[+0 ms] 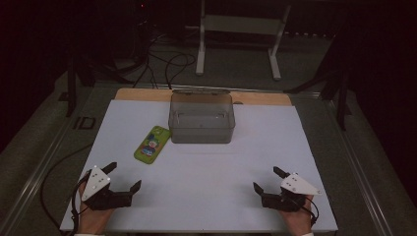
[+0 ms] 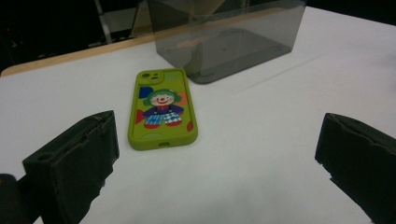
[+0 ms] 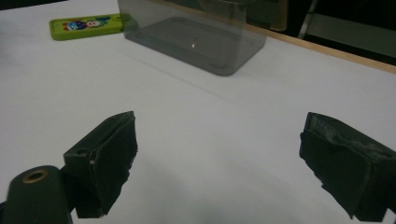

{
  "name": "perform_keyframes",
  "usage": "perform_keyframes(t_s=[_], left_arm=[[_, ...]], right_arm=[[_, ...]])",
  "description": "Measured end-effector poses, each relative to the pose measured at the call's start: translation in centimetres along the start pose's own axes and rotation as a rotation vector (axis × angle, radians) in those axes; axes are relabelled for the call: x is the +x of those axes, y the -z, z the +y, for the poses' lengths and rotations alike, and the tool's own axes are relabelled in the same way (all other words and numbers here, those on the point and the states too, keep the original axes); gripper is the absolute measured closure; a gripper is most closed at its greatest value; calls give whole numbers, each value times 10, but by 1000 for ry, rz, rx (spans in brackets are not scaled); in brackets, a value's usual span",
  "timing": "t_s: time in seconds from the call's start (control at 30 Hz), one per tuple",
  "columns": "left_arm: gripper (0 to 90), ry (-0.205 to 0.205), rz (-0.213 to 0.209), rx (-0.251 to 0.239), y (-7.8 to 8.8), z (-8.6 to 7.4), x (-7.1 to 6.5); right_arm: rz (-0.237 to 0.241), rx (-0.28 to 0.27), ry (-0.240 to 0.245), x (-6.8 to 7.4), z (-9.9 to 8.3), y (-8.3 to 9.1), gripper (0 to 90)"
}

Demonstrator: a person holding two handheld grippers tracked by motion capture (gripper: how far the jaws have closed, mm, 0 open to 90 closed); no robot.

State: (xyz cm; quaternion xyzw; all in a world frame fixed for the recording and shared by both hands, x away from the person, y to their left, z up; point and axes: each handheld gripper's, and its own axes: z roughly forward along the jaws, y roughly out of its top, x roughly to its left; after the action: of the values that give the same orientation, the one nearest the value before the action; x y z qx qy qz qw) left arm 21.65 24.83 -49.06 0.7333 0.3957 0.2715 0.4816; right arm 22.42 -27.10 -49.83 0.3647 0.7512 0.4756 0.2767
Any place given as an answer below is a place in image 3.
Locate white table cover sheet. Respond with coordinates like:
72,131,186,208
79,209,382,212
0,0,396,224

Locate white metal stand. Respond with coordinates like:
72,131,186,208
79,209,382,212
298,0,396,60

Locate clear grey plastic container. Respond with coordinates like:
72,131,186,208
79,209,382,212
117,0,268,77

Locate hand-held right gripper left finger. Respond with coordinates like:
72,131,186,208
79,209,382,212
63,110,138,218

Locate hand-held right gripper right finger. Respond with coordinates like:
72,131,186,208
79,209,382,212
299,112,396,223

